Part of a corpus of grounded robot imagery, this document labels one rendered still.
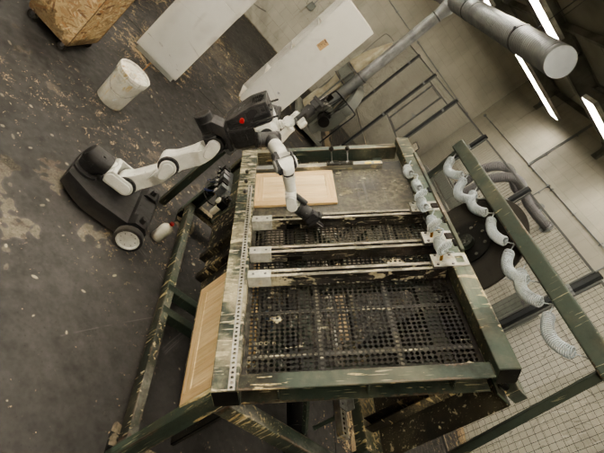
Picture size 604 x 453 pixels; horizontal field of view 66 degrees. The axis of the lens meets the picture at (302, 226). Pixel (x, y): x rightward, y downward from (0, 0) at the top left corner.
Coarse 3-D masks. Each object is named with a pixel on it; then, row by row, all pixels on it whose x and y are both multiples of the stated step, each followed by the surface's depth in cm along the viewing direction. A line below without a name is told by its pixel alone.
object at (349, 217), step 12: (420, 192) 289; (264, 216) 297; (276, 216) 296; (288, 216) 296; (324, 216) 297; (336, 216) 294; (348, 216) 294; (360, 216) 294; (372, 216) 294; (384, 216) 294; (396, 216) 294; (408, 216) 295; (420, 216) 295; (264, 228) 296; (276, 228) 296; (288, 228) 297
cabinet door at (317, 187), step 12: (264, 180) 343; (276, 180) 343; (300, 180) 342; (312, 180) 341; (324, 180) 341; (264, 192) 329; (276, 192) 329; (300, 192) 328; (312, 192) 328; (324, 192) 327; (264, 204) 317; (276, 204) 317; (312, 204) 317; (324, 204) 318
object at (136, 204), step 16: (80, 160) 310; (96, 160) 307; (112, 160) 313; (64, 176) 304; (80, 176) 308; (96, 176) 317; (80, 192) 306; (96, 192) 311; (112, 192) 324; (144, 192) 348; (96, 208) 310; (112, 208) 315; (128, 208) 328; (144, 208) 339; (112, 224) 318; (128, 224) 319; (144, 224) 324
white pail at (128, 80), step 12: (120, 60) 396; (120, 72) 393; (132, 72) 396; (144, 72) 418; (108, 84) 401; (120, 84) 398; (132, 84) 397; (144, 84) 408; (108, 96) 404; (120, 96) 405; (132, 96) 410; (120, 108) 418
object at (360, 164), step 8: (256, 168) 353; (264, 168) 352; (272, 168) 352; (296, 168) 353; (304, 168) 353; (312, 168) 353; (320, 168) 353; (328, 168) 354; (336, 168) 354; (344, 168) 354; (352, 168) 355; (360, 168) 355; (368, 168) 355
